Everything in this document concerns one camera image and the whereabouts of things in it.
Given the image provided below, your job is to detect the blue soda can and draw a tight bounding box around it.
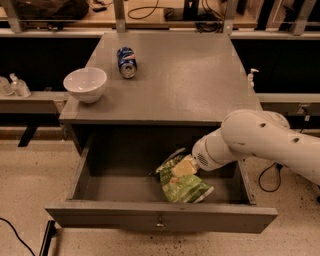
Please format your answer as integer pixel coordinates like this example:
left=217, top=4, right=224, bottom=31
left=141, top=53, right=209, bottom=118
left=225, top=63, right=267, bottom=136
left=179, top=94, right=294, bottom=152
left=117, top=47, right=137, bottom=79

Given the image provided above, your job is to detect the black looped cable on shelf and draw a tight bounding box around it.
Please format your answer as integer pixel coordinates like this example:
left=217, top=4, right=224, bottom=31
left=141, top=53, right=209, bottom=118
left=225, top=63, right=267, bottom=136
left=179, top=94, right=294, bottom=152
left=126, top=0, right=174, bottom=21

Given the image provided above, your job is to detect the grey cabinet counter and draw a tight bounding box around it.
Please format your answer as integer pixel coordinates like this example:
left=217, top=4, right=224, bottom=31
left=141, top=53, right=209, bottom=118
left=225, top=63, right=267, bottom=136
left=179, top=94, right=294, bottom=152
left=60, top=31, right=261, bottom=150

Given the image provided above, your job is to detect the clear plastic bottle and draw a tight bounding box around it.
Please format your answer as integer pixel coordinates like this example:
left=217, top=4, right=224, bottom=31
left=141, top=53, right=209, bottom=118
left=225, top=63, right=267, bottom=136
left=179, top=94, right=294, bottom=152
left=9, top=73, right=31, bottom=97

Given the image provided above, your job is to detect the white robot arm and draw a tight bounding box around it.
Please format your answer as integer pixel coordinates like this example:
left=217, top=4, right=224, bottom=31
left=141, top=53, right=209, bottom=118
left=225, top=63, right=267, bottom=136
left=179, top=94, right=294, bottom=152
left=173, top=109, right=320, bottom=185

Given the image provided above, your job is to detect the black stand foot left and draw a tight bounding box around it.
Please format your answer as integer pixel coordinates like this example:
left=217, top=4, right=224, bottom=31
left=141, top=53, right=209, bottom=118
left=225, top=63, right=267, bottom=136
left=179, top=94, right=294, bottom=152
left=39, top=220, right=57, bottom=256

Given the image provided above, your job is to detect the black backpack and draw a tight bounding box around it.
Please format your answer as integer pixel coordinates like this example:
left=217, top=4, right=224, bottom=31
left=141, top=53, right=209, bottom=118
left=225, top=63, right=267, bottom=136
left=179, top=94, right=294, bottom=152
left=12, top=0, right=89, bottom=21

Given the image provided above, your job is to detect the black cable left floor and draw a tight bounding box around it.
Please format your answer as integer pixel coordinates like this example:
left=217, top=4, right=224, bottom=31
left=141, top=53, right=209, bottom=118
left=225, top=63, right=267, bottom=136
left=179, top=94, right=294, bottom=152
left=0, top=217, right=36, bottom=256

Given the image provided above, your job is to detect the white pump bottle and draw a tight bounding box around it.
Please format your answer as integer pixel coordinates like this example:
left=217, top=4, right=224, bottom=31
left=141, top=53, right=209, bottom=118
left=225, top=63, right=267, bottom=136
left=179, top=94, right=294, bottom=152
left=247, top=68, right=260, bottom=88

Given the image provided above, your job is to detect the white ceramic bowl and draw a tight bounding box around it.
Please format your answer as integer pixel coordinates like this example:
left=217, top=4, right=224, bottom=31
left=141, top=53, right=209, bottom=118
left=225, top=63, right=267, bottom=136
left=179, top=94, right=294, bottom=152
left=63, top=67, right=108, bottom=103

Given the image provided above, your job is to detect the black cable right floor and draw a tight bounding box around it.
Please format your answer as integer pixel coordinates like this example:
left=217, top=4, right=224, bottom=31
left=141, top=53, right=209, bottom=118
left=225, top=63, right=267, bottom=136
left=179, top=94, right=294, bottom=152
left=257, top=162, right=284, bottom=193

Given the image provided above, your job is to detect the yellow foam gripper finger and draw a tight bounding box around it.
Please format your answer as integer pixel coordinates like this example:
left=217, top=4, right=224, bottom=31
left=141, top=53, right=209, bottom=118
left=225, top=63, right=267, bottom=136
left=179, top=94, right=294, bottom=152
left=172, top=154, right=199, bottom=177

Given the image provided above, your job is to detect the black cable floor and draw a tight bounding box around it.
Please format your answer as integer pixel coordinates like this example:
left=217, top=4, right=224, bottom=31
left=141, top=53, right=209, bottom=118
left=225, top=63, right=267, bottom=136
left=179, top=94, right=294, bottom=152
left=0, top=217, right=36, bottom=256
left=257, top=162, right=284, bottom=193

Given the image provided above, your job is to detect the grey open top drawer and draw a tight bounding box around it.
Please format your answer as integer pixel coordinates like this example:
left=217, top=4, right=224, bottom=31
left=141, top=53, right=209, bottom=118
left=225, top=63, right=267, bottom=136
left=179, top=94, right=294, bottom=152
left=46, top=125, right=278, bottom=233

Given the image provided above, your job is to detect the green jalapeno chip bag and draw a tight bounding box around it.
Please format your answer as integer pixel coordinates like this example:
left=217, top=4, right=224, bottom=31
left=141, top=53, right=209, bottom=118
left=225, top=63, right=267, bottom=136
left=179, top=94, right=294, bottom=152
left=151, top=148, right=214, bottom=203

